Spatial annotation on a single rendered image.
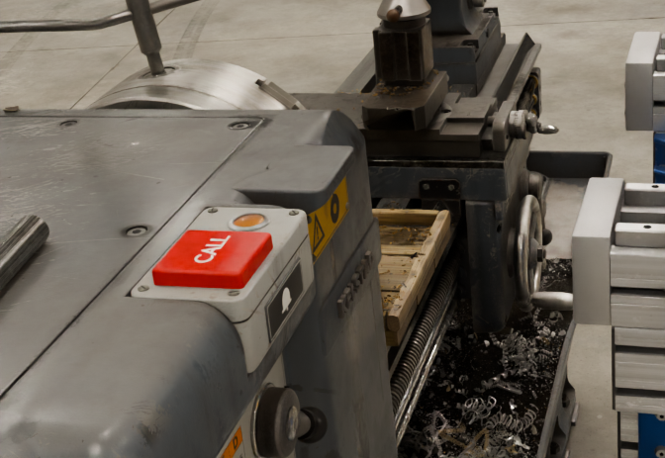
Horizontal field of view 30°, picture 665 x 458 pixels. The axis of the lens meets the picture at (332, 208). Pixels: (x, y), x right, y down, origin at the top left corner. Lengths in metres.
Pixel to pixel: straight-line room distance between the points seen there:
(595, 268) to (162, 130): 0.40
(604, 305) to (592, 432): 1.70
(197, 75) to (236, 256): 0.51
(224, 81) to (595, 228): 0.39
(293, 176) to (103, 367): 0.27
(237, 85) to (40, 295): 0.51
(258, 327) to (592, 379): 2.29
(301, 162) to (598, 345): 2.27
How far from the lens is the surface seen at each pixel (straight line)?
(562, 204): 2.60
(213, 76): 1.26
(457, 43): 2.34
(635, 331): 1.15
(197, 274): 0.76
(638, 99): 1.58
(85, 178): 0.97
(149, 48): 1.26
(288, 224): 0.83
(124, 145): 1.03
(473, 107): 1.88
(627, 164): 4.21
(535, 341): 2.06
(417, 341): 1.61
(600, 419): 2.88
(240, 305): 0.75
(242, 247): 0.78
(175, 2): 1.27
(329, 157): 0.94
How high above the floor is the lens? 1.59
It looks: 23 degrees down
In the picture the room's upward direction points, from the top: 6 degrees counter-clockwise
